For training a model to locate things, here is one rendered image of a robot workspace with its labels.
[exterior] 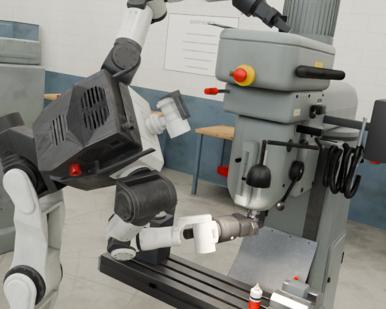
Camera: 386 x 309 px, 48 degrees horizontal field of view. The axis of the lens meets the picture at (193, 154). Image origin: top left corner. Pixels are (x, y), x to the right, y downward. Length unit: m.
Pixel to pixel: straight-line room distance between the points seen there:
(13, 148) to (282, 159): 0.84
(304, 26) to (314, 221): 0.79
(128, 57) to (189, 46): 5.33
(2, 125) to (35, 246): 0.39
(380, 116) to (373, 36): 4.13
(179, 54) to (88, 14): 2.02
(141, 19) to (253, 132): 0.51
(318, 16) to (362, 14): 4.13
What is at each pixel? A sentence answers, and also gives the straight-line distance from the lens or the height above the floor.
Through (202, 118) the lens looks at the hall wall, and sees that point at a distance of 6.51.
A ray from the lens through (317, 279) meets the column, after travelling 2.02.
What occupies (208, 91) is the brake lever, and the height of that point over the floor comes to 1.70.
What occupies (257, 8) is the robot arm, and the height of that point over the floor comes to 1.97.
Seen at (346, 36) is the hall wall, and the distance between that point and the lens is 5.77.
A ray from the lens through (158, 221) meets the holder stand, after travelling 1.79.
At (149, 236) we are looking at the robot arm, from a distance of 1.42.
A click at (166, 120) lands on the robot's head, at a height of 1.61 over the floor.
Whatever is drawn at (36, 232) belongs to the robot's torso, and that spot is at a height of 1.21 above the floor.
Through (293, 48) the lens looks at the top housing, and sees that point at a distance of 1.27.
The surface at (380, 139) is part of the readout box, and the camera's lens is 1.61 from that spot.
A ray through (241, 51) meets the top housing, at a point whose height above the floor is 1.83.
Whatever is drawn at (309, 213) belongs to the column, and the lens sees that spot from 1.90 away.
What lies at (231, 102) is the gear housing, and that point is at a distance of 1.42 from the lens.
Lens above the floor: 1.80
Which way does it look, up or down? 13 degrees down
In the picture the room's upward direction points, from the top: 7 degrees clockwise
